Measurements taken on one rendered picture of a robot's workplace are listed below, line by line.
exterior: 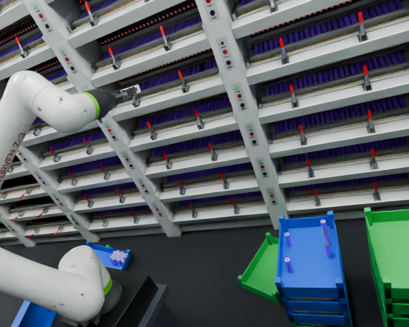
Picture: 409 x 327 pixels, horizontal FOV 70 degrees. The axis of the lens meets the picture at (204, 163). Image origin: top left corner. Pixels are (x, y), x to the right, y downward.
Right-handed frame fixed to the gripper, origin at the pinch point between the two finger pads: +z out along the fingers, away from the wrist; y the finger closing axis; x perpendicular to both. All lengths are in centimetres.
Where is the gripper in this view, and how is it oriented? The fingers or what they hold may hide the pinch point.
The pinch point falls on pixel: (130, 91)
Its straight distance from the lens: 119.4
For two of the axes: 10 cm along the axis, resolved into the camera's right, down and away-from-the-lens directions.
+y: 9.0, -1.6, -4.0
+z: 3.1, -4.0, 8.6
